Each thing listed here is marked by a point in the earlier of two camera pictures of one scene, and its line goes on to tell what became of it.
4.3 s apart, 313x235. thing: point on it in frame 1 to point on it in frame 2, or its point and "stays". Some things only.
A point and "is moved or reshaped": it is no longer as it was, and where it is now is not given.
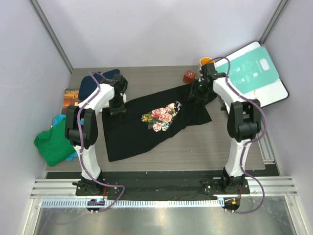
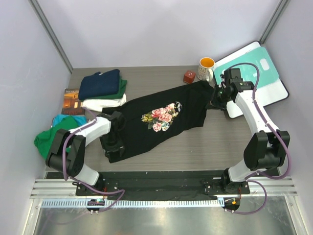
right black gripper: [201, 98] to [214, 102]
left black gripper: [121, 109] to [118, 146]
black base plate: [169, 186] stays
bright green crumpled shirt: [53, 145] stays
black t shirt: [148, 120] stays
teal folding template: [252, 70] stays
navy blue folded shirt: [87, 84] stays
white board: [221, 61] is moved or reshaped
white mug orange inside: [203, 60] stays
